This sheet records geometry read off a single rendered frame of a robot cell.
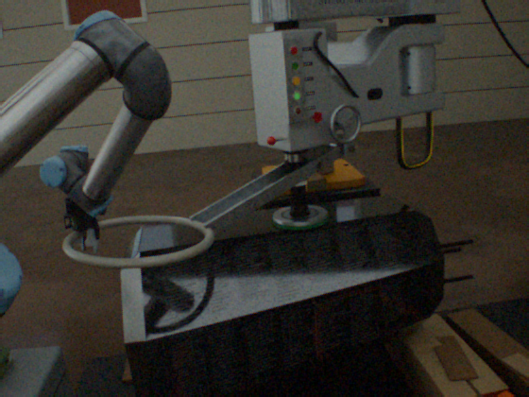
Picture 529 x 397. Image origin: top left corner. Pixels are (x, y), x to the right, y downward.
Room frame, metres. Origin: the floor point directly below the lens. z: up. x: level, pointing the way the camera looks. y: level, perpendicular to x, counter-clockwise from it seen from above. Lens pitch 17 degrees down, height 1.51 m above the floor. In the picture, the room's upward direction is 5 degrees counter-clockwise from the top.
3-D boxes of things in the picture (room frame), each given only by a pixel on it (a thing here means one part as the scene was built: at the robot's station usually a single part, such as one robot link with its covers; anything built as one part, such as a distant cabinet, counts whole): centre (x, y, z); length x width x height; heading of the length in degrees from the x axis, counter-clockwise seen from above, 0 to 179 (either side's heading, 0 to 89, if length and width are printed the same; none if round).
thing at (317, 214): (1.99, -0.13, 0.83); 0.21 x 0.21 x 0.01
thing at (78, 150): (1.74, 0.62, 1.16); 0.10 x 0.09 x 0.12; 172
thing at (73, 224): (1.73, 0.63, 0.99); 0.09 x 0.08 x 0.12; 151
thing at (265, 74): (2.03, -0.20, 1.30); 0.36 x 0.22 x 0.45; 122
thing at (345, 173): (2.82, -0.26, 0.76); 0.49 x 0.49 x 0.05; 5
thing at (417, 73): (2.34, -0.69, 1.33); 0.19 x 0.19 x 0.20
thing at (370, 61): (2.19, -0.47, 1.29); 0.74 x 0.23 x 0.49; 122
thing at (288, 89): (1.86, -0.13, 1.35); 0.08 x 0.03 x 0.28; 122
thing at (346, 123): (1.95, -0.30, 1.18); 0.15 x 0.10 x 0.15; 122
